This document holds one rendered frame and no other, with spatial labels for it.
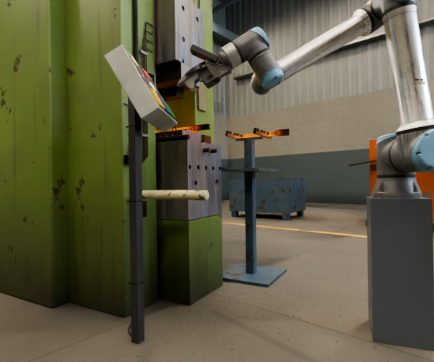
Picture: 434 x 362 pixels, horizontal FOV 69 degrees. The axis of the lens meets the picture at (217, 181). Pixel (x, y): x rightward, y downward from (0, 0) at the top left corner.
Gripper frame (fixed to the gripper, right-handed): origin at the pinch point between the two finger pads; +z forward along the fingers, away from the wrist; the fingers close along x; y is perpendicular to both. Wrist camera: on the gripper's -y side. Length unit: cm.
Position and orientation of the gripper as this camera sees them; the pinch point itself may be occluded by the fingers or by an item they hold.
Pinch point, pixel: (179, 82)
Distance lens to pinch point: 128.9
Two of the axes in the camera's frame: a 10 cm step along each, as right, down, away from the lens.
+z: -8.6, 5.1, 0.7
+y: 5.1, 8.6, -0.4
